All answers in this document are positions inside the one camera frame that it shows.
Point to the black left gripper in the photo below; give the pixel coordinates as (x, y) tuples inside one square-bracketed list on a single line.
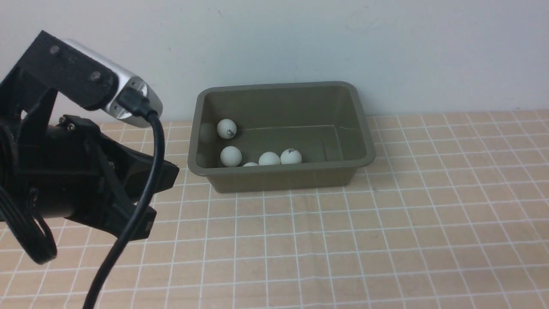
[(82, 175)]

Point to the white ball with black logo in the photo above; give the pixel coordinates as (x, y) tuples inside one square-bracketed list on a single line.
[(226, 129)]

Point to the plain white ping-pong ball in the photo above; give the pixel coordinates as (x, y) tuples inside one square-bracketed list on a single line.
[(269, 159)]

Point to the olive green plastic bin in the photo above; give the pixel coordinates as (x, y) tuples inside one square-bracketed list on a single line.
[(324, 121)]

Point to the peach checkered tablecloth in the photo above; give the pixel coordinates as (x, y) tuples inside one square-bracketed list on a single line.
[(452, 214)]

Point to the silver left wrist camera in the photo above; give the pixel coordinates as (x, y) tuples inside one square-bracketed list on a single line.
[(84, 76)]

